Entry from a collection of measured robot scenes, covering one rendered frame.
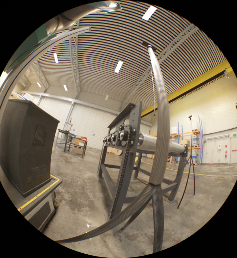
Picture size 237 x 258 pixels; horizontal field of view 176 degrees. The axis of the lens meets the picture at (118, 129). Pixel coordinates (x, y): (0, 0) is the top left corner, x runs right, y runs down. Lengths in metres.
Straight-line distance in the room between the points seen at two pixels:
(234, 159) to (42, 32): 9.85
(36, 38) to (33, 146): 0.50
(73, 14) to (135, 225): 1.45
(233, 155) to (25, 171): 9.88
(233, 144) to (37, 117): 9.91
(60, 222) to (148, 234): 0.72
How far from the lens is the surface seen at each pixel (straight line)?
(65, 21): 0.55
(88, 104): 11.94
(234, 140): 9.55
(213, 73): 7.98
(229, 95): 11.15
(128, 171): 0.59
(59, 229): 0.84
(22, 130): 0.45
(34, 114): 0.48
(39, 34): 0.42
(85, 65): 10.44
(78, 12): 0.51
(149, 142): 0.65
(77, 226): 0.85
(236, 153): 9.54
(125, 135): 0.55
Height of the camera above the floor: 0.76
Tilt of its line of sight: 14 degrees up
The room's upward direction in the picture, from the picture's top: 12 degrees clockwise
